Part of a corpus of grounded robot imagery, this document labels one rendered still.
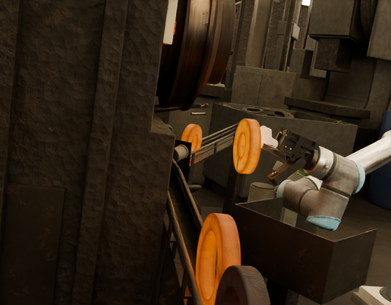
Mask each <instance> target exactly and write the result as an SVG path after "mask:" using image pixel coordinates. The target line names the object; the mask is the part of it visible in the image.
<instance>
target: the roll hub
mask: <svg viewBox="0 0 391 305"><path fill-rule="evenodd" d="M222 2H223V4H222V23H221V29H220V37H219V41H218V47H217V52H216V56H215V61H214V65H213V68H212V71H211V74H210V77H209V79H208V81H207V84H214V85H216V84H218V83H219V82H220V80H221V79H222V77H223V75H224V73H225V70H226V67H227V65H228V61H229V57H230V54H231V49H232V43H233V39H234V31H235V0H222Z"/></svg>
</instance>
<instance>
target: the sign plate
mask: <svg viewBox="0 0 391 305"><path fill-rule="evenodd" d="M177 3H178V0H168V9H167V14H166V22H165V31H164V36H163V45H171V44H172V42H174V39H173V38H174V30H175V25H176V11H177Z"/></svg>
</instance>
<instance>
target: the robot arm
mask: <svg viewBox="0 0 391 305"><path fill-rule="evenodd" d="M260 129H261V148H262V149H265V150H267V151H269V152H270V153H273V154H274V155H276V156H277V157H279V158H281V159H284V160H287V162H285V163H284V164H282V165H281V166H280V167H278V168H277V169H276V170H274V171H272V172H271V173H270V174H269V175H268V179H269V181H270V182H271V183H272V184H273V185H275V186H277V185H278V184H280V183H281V184H280V186H279V187H278V189H277V197H284V201H283V207H284V208H285V209H289V210H291V211H294V212H296V213H298V214H300V215H302V216H304V217H306V218H307V219H306V220H307V222H308V223H310V224H312V225H315V226H318V227H320V228H323V229H327V230H329V231H335V230H336V229H337V227H338V225H339V223H340V222H341V218H342V216H343V213H344V211H345V208H346V206H347V203H348V201H349V199H350V196H351V194H355V193H357V192H358V191H359V190H360V189H361V187H362V186H363V184H364V180H365V175H366V174H368V173H370V172H372V171H374V170H376V169H378V168H380V167H382V166H383V165H385V164H387V163H389V162H391V130H390V131H388V132H386V133H384V134H383V136H382V138H381V140H379V141H377V142H375V143H373V144H371V145H369V146H367V147H365V148H363V149H361V150H359V151H357V152H355V153H353V154H351V155H349V156H347V157H342V156H340V155H338V154H335V153H334V152H332V151H329V150H328V149H325V148H323V147H320V144H319V143H317V142H314V141H312V140H310V139H307V138H305V137H303V136H301V135H299V134H297V133H294V132H292V131H290V130H287V129H286V128H283V127H280V129H279V131H278V134H277V136H276V140H275V139H273V138H272V130H271V129H270V128H267V127H266V126H261V127H260ZM300 168H302V169H304V172H305V173H306V174H308V175H309V176H307V177H303V178H302V179H299V180H297V181H296V182H294V181H293V180H285V179H287V178H288V177H289V176H290V175H292V174H293V173H294V172H296V171H297V170H299V169H300ZM384 294H385V295H386V296H387V297H388V298H390V299H391V281H390V282H389V284H388V285H387V286H386V288H385V290H384Z"/></svg>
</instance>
